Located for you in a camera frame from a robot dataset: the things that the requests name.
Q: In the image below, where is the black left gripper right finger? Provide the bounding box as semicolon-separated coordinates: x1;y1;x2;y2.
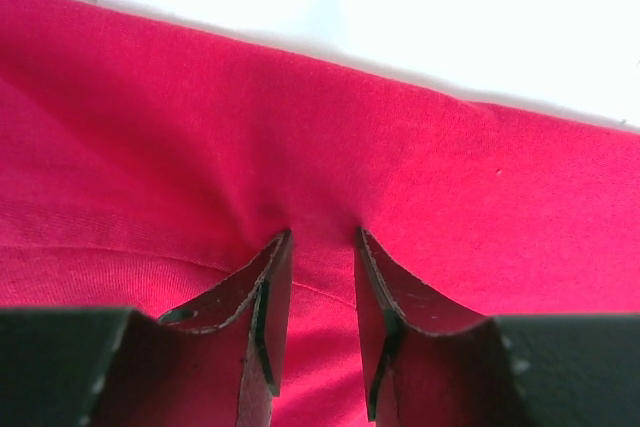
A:
354;228;639;426

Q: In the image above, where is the crimson red t-shirt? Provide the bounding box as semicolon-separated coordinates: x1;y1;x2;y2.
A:
1;0;639;426

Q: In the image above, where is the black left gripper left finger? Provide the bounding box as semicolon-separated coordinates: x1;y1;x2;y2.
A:
1;230;293;426

